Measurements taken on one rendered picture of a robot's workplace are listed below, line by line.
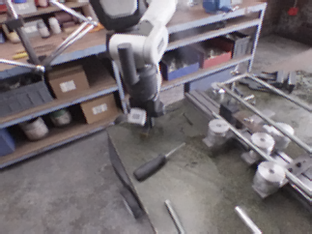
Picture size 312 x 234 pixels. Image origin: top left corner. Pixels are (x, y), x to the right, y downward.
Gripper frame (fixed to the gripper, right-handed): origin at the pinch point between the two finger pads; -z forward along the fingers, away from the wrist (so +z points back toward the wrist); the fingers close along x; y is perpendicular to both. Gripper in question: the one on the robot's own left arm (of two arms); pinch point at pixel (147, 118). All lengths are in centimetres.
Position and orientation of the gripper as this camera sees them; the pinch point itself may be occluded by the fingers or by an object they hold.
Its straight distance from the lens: 66.7
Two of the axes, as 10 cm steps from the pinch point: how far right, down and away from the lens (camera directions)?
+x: -9.6, -1.1, 2.5
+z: -0.8, -7.6, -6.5
